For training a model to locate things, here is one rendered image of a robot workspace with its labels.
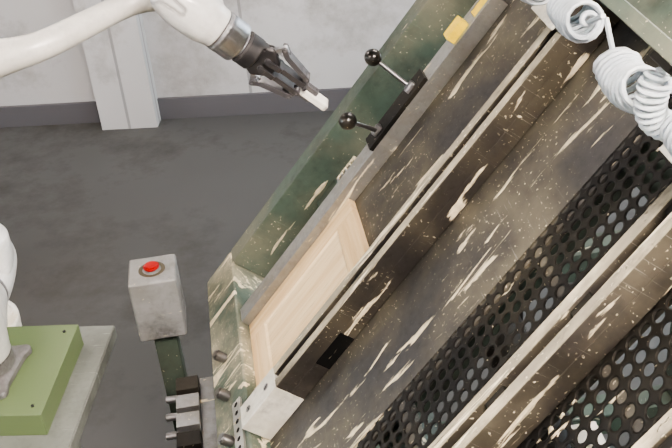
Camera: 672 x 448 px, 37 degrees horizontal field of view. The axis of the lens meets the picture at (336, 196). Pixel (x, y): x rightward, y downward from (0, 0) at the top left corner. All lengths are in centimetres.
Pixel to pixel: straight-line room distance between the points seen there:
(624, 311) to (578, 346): 8
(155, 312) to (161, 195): 220
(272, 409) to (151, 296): 62
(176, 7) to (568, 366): 109
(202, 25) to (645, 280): 108
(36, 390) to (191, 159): 268
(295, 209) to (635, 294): 130
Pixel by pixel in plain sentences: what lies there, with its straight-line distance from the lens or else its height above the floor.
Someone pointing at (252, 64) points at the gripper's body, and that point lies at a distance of 211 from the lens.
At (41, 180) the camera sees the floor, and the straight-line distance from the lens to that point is 509.
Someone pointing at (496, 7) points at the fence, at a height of 161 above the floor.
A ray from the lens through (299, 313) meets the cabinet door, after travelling 218.
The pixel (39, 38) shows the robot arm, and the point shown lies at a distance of 213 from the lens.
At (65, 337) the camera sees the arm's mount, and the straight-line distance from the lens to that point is 261.
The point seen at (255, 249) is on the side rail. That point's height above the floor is 94.
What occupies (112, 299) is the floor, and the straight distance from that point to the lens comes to 411.
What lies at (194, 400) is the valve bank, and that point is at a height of 76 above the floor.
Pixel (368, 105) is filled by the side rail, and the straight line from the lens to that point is 238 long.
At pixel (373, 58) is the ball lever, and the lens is 213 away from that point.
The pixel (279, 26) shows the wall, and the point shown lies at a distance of 514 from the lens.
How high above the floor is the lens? 236
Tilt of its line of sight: 31 degrees down
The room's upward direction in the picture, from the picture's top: 5 degrees counter-clockwise
